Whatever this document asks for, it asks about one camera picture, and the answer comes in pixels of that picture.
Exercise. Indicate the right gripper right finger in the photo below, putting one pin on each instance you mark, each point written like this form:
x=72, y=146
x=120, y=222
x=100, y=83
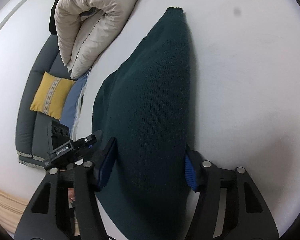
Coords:
x=247, y=215

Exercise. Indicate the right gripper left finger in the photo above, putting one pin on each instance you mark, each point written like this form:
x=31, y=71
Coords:
x=64, y=205

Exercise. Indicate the dark green knit sweater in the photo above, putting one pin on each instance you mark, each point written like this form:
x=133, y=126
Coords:
x=145, y=106

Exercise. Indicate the blue pillow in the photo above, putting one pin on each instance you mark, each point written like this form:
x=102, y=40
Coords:
x=73, y=105

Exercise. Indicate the yellow cushion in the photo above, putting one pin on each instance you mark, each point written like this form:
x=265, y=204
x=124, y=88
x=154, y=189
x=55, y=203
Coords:
x=51, y=94

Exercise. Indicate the beige folded duvet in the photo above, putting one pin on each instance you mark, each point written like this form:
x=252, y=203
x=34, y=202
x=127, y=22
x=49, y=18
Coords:
x=85, y=28

